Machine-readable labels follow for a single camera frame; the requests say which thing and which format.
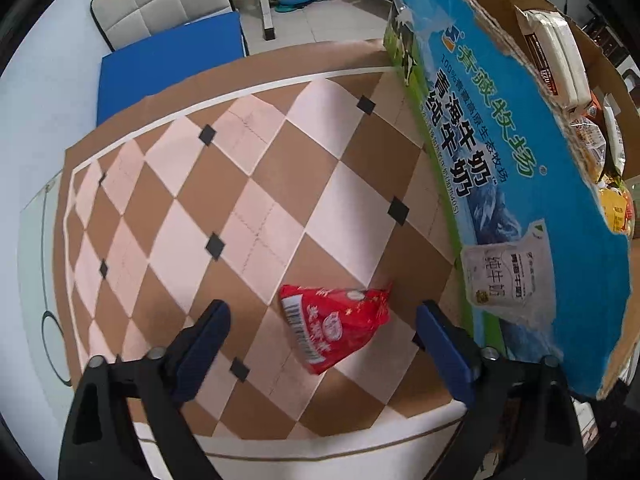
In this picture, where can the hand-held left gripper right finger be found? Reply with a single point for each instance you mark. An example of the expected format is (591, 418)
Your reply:
(445, 350)

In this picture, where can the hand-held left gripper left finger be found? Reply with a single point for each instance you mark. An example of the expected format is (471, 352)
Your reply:
(200, 355)

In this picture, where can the red snack packet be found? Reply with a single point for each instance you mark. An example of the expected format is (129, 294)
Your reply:
(335, 325)

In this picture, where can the blue printed cardboard box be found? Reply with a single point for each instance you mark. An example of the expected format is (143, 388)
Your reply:
(500, 160)

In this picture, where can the yellow snack packet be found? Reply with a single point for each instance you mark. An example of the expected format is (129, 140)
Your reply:
(617, 207)

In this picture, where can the panda print snack packet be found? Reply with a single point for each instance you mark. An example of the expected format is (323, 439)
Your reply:
(587, 145)

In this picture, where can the brown checkered mat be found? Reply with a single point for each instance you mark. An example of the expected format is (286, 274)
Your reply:
(250, 210)

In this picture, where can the white and brown snack packet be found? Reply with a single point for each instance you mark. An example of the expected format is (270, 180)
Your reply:
(550, 55)

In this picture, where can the beige padded chair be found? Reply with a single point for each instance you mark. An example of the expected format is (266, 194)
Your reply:
(150, 5)

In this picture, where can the teal exercise pedals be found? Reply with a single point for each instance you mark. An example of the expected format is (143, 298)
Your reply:
(300, 0)

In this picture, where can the white exercise machine frame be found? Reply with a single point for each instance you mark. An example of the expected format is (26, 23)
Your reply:
(264, 5)

